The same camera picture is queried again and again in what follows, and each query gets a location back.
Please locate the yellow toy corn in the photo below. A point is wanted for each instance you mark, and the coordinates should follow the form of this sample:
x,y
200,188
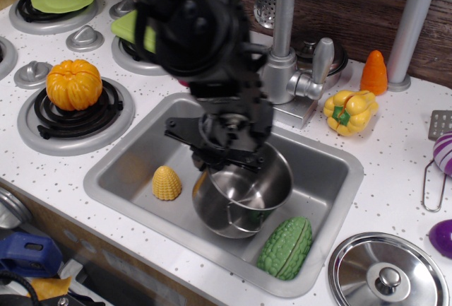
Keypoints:
x,y
166,184

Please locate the silver round oven knob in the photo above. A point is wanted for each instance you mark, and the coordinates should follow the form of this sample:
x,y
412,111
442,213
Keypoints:
x,y
13,212

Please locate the silver slotted spoon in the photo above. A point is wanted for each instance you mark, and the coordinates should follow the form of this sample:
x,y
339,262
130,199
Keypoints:
x,y
264,13

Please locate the grey vertical pole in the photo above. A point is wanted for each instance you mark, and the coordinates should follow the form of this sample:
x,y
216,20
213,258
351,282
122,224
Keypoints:
x,y
406,38

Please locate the blue plastic tool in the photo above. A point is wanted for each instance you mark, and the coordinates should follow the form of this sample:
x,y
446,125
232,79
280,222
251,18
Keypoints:
x,y
30,255

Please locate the orange toy carrot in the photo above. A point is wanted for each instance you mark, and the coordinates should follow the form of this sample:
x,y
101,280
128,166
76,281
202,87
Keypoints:
x,y
374,75

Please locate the orange toy pumpkin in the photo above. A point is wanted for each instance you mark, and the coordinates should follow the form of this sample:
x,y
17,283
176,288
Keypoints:
x,y
74,85

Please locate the silver stove knob front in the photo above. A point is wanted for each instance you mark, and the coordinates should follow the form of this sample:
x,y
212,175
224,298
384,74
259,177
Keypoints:
x,y
33,75

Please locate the far left stove burner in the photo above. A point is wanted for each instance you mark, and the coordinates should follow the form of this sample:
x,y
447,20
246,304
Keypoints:
x,y
9,56

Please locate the wire handle loop right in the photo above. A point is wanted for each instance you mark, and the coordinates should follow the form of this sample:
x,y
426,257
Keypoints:
x,y
433,187

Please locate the purple striped toy egg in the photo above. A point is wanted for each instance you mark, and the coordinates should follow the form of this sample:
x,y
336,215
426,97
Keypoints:
x,y
442,153

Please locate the yellow toy bell pepper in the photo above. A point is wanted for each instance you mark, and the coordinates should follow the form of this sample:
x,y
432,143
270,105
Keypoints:
x,y
349,112

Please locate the silver stove knob middle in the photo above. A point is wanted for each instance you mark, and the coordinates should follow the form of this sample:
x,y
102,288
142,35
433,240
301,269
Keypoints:
x,y
85,39

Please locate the green toy bitter melon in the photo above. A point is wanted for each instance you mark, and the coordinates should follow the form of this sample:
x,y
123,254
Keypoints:
x,y
285,251

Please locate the silver stove knob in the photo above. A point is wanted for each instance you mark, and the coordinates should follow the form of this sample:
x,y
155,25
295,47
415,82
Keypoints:
x,y
85,39
33,75
122,8

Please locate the silver stove knob back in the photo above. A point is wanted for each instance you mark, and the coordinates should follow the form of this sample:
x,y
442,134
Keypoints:
x,y
122,8

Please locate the back left stove burner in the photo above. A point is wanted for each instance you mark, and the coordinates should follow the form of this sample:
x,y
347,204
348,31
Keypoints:
x,y
30,22

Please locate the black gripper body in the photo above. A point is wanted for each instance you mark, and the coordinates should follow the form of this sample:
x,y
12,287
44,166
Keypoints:
x,y
217,141

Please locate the stainless steel pot lid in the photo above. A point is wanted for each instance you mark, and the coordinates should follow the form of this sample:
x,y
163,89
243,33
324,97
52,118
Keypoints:
x,y
383,269

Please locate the silver metal spatula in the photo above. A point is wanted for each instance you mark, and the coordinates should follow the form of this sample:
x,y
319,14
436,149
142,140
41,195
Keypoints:
x,y
440,123

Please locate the back right stove burner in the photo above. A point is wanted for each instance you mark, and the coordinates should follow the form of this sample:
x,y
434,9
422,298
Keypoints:
x,y
127,62

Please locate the stainless steel sink basin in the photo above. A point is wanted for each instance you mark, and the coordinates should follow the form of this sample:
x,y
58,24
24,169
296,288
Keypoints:
x,y
325,183

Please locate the silver toy faucet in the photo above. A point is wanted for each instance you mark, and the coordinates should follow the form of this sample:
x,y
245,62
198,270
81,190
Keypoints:
x,y
293,92

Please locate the yellow cloth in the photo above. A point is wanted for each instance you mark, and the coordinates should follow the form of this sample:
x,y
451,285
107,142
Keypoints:
x,y
47,288

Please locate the purple toy eggplant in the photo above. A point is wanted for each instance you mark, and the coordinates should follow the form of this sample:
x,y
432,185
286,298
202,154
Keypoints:
x,y
440,237

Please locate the front left stove burner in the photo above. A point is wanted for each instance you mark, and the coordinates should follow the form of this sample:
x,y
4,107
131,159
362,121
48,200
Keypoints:
x,y
48,129

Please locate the stove burner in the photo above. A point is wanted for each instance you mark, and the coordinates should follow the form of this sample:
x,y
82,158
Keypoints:
x,y
127,62
9,56
30,22
48,129

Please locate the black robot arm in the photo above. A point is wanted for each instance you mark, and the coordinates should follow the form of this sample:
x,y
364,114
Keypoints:
x,y
206,44

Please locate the green plastic cutting board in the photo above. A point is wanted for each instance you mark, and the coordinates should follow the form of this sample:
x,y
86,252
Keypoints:
x,y
124,28

